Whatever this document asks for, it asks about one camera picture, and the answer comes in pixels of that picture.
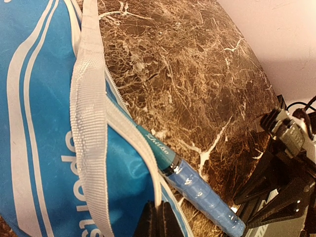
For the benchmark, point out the blue badminton racket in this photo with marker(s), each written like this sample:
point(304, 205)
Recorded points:
point(181, 176)

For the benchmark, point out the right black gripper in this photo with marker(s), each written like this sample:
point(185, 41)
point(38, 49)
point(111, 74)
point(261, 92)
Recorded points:
point(279, 198)

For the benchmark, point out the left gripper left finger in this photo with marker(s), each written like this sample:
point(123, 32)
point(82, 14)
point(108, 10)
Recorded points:
point(148, 222)

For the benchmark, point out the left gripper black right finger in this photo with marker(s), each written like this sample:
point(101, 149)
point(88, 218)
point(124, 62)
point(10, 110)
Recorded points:
point(168, 225)

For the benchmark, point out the blue racket bag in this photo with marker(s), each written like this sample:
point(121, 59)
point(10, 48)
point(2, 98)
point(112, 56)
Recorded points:
point(72, 162)

